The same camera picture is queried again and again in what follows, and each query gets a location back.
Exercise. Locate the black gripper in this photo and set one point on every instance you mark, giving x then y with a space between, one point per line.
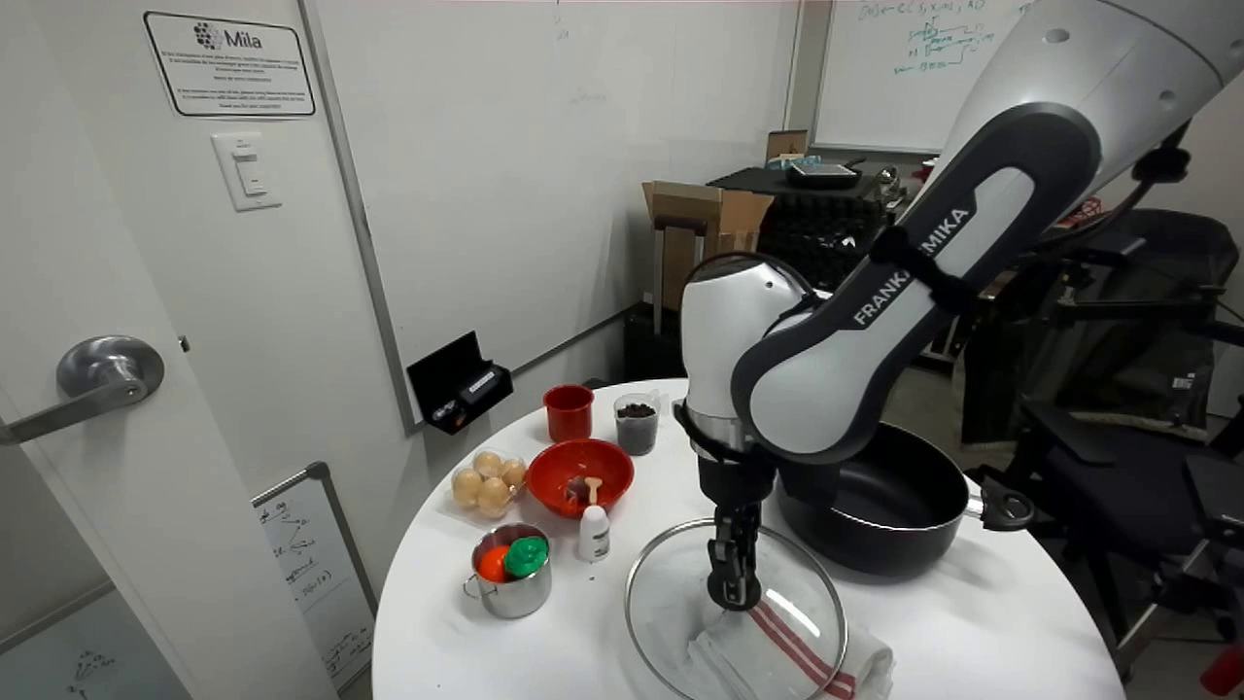
736 491

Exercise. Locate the glass pot lid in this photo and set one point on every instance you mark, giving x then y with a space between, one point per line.
666 598

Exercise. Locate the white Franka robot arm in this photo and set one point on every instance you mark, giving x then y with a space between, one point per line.
786 374

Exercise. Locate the black cooking pot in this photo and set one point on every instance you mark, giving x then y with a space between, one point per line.
890 506

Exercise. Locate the white red-striped dish towel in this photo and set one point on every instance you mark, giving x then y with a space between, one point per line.
769 655

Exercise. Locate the clear cup with dark contents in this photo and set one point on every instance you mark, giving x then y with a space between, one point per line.
635 427

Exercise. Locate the red plastic bowl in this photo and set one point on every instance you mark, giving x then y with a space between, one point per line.
580 473

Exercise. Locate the metal cup with colourful items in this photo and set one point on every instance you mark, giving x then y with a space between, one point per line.
509 568

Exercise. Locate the red mug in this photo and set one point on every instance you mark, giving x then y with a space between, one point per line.
567 415

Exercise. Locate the pile of beige eggs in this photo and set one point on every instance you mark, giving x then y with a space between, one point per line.
486 485

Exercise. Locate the cardboard box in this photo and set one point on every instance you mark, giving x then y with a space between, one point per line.
694 223

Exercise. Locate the black office chair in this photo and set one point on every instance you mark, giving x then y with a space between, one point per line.
1096 363

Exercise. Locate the small whiteboard on floor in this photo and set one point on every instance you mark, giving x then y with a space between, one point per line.
325 574

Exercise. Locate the wall whiteboard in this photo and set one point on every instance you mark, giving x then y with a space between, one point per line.
899 73

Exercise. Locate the white light switch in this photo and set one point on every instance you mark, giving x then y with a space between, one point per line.
242 169

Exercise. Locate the silver door lever handle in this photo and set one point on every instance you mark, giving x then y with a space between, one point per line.
94 379

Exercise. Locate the white wall poster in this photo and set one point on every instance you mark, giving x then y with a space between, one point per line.
232 66

